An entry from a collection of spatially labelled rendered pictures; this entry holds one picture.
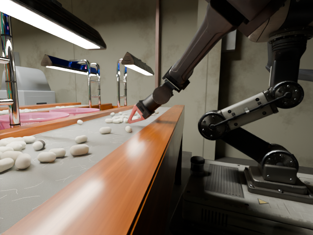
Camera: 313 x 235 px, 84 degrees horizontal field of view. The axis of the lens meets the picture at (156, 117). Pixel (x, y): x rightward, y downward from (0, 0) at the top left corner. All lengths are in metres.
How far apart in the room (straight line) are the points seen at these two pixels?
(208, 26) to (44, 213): 0.35
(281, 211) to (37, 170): 0.74
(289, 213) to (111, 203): 0.69
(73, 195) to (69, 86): 3.60
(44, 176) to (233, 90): 2.44
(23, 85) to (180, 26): 2.55
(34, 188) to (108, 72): 2.97
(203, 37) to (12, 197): 0.39
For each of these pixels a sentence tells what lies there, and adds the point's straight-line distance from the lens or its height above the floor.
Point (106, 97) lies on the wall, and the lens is 3.22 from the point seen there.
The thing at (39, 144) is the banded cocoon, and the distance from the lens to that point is 0.48.
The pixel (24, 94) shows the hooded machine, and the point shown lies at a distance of 3.37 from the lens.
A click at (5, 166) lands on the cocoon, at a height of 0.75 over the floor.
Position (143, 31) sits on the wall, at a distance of 3.00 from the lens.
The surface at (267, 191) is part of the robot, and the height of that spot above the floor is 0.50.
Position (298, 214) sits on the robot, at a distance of 0.82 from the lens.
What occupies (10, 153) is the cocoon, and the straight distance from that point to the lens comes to 0.42.
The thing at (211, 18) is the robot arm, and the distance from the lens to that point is 0.35.
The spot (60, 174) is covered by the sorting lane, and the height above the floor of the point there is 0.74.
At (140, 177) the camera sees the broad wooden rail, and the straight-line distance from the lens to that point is 0.24.
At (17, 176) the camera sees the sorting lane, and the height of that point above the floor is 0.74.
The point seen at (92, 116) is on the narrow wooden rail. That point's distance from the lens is 0.91.
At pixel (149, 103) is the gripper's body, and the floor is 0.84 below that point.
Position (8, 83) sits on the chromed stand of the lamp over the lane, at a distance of 0.68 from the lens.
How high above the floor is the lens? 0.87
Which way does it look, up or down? 8 degrees down
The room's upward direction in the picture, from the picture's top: 1 degrees clockwise
